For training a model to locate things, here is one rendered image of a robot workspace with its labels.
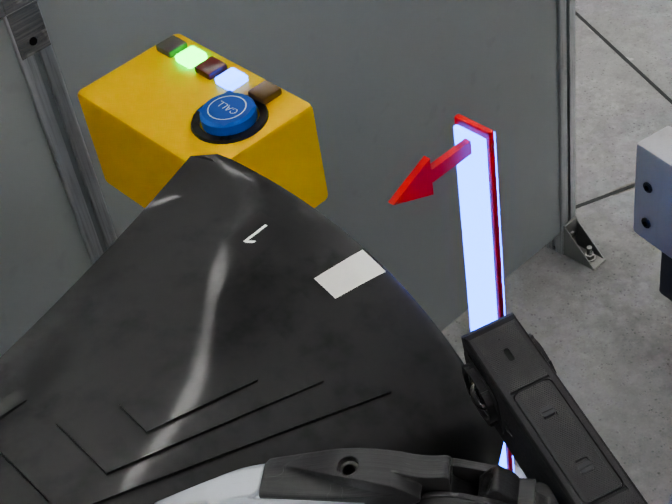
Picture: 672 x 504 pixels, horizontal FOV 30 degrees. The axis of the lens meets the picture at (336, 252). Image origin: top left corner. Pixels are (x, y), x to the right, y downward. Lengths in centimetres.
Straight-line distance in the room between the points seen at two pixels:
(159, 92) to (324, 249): 35
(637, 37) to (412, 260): 106
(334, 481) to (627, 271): 183
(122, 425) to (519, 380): 17
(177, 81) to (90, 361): 40
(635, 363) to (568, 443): 164
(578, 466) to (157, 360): 20
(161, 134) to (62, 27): 48
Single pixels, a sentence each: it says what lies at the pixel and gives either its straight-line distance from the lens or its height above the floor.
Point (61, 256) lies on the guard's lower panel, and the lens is 148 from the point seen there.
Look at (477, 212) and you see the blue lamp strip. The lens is 69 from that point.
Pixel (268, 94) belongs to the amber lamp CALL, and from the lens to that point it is 90.
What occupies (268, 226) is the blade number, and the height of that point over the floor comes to 118.
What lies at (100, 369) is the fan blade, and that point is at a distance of 57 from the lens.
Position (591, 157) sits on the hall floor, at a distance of 252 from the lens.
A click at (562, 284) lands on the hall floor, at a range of 225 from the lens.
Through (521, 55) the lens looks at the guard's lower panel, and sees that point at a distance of 196.
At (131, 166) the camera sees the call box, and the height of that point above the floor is 103.
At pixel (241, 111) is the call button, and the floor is 108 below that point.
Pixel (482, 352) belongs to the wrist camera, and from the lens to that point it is 52.
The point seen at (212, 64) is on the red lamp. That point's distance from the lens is 94.
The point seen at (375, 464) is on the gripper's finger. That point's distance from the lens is 46.
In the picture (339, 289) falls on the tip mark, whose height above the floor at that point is 117.
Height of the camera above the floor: 159
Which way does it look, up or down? 42 degrees down
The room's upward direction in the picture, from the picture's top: 10 degrees counter-clockwise
